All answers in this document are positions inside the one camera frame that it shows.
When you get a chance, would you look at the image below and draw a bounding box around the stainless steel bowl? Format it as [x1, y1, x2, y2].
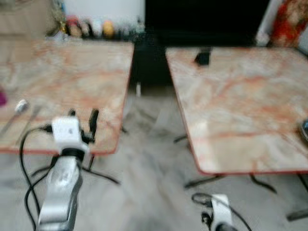
[301, 120, 308, 141]

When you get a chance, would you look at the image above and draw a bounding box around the marble top folding table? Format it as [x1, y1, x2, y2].
[165, 47, 308, 222]
[0, 38, 134, 186]

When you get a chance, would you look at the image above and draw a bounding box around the steel spoon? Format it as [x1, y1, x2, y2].
[0, 100, 29, 138]

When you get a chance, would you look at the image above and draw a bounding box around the red lidded jar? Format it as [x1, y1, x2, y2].
[65, 17, 80, 38]

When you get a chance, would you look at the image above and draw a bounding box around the white round figurine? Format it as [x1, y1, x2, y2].
[91, 19, 103, 38]

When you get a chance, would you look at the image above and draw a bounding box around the yellow egg figurine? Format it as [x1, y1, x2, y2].
[102, 20, 115, 38]

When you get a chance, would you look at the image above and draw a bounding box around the gold trophy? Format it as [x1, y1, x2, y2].
[53, 0, 66, 37]

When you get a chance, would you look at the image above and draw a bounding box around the light wooden cabinet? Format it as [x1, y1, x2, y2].
[0, 0, 58, 37]

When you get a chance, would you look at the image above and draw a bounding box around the black phone holder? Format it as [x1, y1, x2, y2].
[194, 47, 212, 66]

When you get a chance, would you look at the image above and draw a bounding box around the black television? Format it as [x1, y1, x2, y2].
[144, 0, 270, 33]

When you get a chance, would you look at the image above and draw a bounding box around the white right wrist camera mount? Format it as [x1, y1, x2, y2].
[211, 194, 233, 231]

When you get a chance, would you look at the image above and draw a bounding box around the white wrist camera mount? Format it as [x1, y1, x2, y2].
[51, 115, 83, 154]
[211, 194, 233, 231]

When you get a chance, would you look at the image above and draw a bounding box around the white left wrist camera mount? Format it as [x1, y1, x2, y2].
[51, 115, 83, 154]

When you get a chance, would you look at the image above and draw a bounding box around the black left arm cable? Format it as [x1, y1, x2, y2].
[19, 124, 53, 228]

